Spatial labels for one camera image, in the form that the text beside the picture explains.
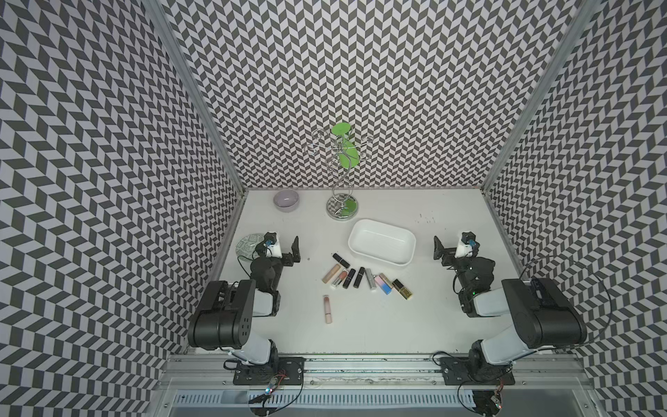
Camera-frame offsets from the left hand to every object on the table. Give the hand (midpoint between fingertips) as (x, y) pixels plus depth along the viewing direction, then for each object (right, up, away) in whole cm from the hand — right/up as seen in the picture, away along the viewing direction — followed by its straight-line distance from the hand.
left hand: (284, 237), depth 90 cm
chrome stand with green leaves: (+20, +31, -1) cm, 37 cm away
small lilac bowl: (-4, +14, +21) cm, 26 cm away
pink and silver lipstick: (+19, -15, -1) cm, 24 cm away
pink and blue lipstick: (+36, -18, -1) cm, 40 cm away
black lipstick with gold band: (+26, -15, +1) cm, 30 cm away
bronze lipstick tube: (+36, -16, +1) cm, 40 cm away
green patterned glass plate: (-16, -4, +6) cm, 17 cm away
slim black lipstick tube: (+20, -9, +5) cm, 23 cm away
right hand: (+57, 0, -1) cm, 57 cm away
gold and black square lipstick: (+40, -17, -3) cm, 44 cm away
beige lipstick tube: (+16, -13, +1) cm, 21 cm away
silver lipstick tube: (+31, -15, +1) cm, 34 cm away
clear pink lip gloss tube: (+16, -23, -6) cm, 29 cm away
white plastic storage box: (+36, -3, +12) cm, 38 cm away
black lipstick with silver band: (+23, -15, +1) cm, 27 cm away
